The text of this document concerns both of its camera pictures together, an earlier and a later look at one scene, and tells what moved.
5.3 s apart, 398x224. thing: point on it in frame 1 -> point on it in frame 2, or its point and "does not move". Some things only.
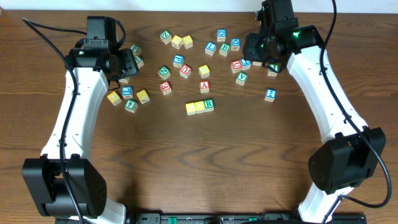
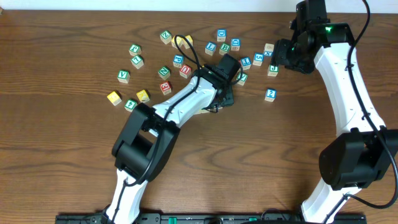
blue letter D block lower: (235, 44) does not move
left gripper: (129, 63) -> (226, 98)
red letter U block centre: (185, 71) does not move
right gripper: (252, 47) -> (280, 58)
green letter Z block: (165, 36) does not move
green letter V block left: (124, 80) does not move
